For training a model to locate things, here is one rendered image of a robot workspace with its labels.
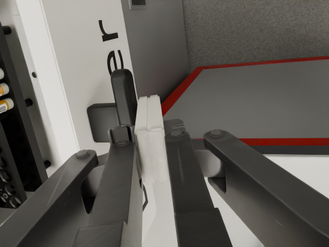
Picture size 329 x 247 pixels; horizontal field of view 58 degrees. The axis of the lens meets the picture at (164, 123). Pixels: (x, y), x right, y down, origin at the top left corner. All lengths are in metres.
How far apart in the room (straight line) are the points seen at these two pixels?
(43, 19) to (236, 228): 0.34
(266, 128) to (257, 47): 0.65
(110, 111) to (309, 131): 0.32
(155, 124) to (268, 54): 0.96
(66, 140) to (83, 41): 0.07
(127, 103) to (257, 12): 0.92
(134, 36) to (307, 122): 0.35
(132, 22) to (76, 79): 0.42
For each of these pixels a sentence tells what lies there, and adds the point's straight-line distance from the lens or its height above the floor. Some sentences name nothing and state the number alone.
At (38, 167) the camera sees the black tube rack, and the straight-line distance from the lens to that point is 0.33.
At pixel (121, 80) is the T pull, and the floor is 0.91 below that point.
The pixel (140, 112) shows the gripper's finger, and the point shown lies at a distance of 0.18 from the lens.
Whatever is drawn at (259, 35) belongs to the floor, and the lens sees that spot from 1.09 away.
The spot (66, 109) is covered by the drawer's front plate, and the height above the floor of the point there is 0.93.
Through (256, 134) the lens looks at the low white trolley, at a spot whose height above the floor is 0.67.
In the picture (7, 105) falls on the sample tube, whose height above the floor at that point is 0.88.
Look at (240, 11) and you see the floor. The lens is 1.08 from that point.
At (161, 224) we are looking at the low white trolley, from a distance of 0.45.
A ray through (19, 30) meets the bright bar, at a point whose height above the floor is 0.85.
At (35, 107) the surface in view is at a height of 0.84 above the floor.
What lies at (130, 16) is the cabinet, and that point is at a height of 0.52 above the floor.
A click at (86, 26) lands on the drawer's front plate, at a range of 0.23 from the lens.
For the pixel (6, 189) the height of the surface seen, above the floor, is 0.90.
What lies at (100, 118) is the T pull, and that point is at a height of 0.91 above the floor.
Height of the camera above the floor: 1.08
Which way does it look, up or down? 62 degrees down
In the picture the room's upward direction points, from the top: 142 degrees counter-clockwise
